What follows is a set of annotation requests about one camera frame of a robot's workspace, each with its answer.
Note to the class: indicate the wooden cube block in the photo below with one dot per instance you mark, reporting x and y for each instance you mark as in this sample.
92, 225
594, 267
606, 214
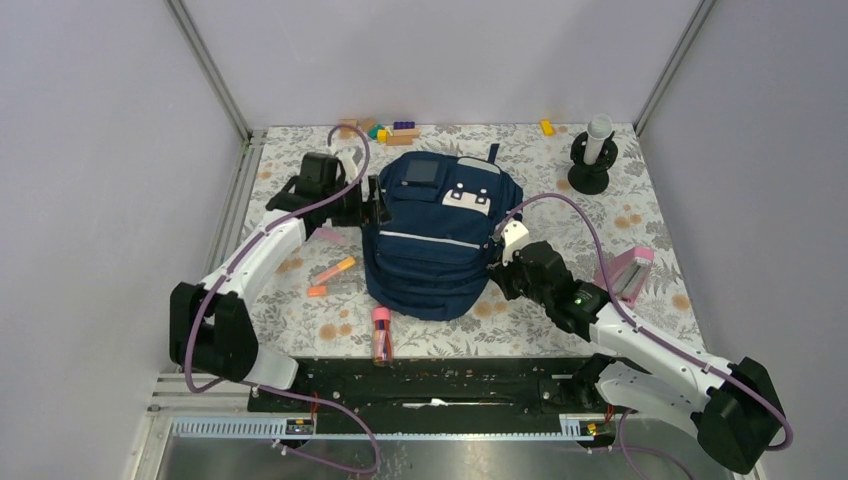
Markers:
348, 125

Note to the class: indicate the purple pink highlighter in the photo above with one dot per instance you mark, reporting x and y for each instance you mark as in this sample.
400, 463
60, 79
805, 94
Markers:
330, 235

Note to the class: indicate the teal toy block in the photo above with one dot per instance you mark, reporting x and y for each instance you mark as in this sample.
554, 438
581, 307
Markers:
373, 133

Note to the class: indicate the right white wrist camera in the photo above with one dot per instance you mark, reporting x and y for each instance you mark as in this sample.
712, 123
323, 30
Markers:
511, 237

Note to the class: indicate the pink topped pen tube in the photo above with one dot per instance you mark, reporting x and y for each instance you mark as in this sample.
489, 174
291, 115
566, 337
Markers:
382, 348

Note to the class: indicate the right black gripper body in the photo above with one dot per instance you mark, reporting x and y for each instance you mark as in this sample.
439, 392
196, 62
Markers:
513, 281

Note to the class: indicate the black microphone stand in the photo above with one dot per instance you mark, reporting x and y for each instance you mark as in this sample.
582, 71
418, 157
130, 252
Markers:
591, 179

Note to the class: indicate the floral table cloth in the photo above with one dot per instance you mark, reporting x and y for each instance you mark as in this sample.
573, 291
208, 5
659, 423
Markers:
624, 216

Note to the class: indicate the orange pink highlighter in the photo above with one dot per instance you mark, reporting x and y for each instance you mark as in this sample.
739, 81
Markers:
333, 271

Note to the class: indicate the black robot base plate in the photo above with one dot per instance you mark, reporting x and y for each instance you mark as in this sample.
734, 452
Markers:
453, 395

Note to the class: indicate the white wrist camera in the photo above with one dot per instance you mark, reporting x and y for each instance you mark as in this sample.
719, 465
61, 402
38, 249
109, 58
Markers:
511, 237
350, 158

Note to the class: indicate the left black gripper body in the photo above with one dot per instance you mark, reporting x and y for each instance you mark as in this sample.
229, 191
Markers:
369, 209

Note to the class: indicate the pink pencil case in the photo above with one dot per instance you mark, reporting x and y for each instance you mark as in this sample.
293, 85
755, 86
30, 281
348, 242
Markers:
629, 273

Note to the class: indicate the yellow block at back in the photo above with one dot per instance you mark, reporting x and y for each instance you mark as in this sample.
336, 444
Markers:
547, 127

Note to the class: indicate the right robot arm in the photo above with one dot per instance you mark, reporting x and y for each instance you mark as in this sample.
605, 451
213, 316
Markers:
731, 409

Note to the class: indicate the navy blue student backpack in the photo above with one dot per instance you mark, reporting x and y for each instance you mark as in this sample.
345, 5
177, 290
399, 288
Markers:
430, 259

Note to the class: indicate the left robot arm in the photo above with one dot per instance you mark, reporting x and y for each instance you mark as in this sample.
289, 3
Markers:
210, 328

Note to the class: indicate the long wooden block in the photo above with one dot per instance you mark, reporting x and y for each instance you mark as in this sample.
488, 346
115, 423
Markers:
402, 137

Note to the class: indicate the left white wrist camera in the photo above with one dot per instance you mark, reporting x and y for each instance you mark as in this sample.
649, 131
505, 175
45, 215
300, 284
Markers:
350, 158

